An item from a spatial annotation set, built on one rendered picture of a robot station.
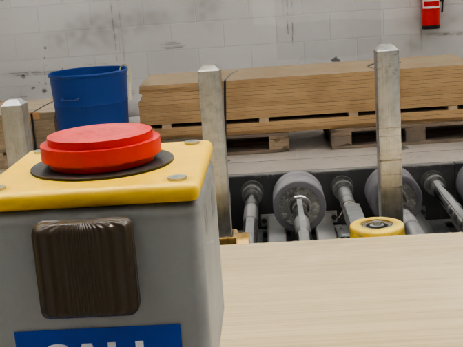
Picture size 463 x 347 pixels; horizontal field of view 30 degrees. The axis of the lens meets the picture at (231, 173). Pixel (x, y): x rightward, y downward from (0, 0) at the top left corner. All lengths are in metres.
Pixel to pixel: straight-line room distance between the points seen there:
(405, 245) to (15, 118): 0.65
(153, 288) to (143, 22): 7.25
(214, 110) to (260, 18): 6.07
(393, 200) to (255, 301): 0.45
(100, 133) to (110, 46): 7.28
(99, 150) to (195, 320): 0.06
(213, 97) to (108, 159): 1.10
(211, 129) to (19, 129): 0.31
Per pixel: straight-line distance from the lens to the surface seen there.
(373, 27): 7.49
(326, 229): 1.83
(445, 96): 6.34
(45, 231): 0.26
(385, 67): 1.38
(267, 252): 1.20
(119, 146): 0.28
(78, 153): 0.28
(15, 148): 1.44
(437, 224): 1.95
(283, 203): 1.79
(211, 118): 1.38
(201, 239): 0.26
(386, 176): 1.41
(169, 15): 7.48
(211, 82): 1.37
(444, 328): 0.95
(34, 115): 6.39
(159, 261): 0.26
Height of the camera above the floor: 1.28
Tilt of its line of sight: 13 degrees down
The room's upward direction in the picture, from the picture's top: 4 degrees counter-clockwise
